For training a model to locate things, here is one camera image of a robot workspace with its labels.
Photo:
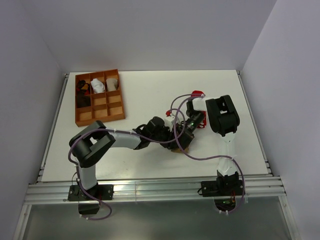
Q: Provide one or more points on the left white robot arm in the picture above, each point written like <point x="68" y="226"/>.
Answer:
<point x="92" y="143"/>

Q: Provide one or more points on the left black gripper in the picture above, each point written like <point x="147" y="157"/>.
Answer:
<point x="169" y="144"/>

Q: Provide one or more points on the white rolled sock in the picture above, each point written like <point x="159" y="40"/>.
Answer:
<point x="97" y="86"/>

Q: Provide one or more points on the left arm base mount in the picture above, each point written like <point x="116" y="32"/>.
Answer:
<point x="100" y="192"/>

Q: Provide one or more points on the tan ribbed sock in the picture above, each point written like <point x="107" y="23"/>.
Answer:
<point x="178" y="150"/>

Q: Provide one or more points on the aluminium front rail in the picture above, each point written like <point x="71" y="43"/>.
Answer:
<point x="149" y="190"/>

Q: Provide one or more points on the black red rolled sock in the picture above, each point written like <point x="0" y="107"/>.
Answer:
<point x="83" y="88"/>

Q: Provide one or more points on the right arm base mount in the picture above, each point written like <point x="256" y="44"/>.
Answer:
<point x="228" y="192"/>

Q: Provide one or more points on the dark brown striped sock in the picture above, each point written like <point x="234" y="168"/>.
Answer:
<point x="82" y="101"/>

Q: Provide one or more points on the red patterned sock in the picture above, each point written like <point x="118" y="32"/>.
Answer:
<point x="197" y="93"/>

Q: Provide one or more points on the orange compartment tray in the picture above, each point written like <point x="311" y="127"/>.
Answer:
<point x="107" y="106"/>

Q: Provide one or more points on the beige rolled sock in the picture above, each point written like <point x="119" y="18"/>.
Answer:
<point x="112" y="84"/>

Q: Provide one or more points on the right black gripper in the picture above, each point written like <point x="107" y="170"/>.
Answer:
<point x="186" y="135"/>

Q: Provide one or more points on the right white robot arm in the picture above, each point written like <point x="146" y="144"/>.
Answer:
<point x="223" y="120"/>

